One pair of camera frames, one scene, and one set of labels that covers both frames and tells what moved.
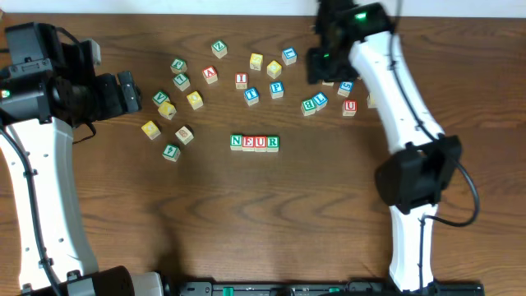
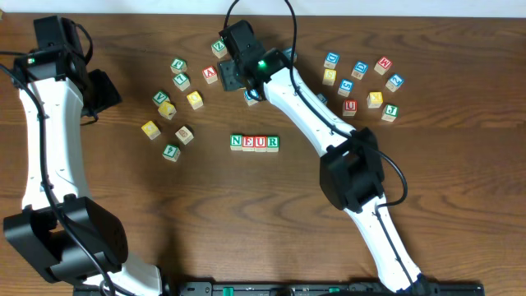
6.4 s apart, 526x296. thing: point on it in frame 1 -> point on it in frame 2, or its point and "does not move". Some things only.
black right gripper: x=319 y=67 -> x=228 y=75
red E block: x=248 y=143 does not move
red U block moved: x=260 y=144 does not move
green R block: x=273 y=144 does not move
